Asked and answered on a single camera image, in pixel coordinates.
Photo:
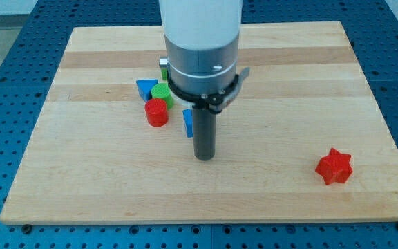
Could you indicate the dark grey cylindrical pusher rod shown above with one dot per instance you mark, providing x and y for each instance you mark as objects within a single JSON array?
[{"x": 204, "y": 134}]

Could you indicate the green star block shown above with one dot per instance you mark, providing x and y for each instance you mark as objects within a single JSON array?
[{"x": 164, "y": 73}]

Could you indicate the red cylinder block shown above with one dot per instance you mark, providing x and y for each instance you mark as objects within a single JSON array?
[{"x": 156, "y": 112}]

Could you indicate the light wooden board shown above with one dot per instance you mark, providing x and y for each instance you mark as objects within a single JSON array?
[{"x": 304, "y": 140}]

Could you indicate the green cylinder block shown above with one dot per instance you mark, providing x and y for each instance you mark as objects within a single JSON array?
[{"x": 162, "y": 91}]

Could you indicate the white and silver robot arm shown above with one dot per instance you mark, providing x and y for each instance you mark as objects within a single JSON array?
[{"x": 201, "y": 39}]

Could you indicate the blue triangular prism block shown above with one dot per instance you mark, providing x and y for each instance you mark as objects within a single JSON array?
[{"x": 144, "y": 88}]

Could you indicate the red star block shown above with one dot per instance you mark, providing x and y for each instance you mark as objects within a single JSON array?
[{"x": 335, "y": 167}]

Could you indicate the blue cube block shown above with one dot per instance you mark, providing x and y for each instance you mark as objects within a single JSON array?
[{"x": 188, "y": 122}]

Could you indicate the black clamp ring mount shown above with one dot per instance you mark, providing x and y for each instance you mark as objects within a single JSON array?
[{"x": 213, "y": 102}]

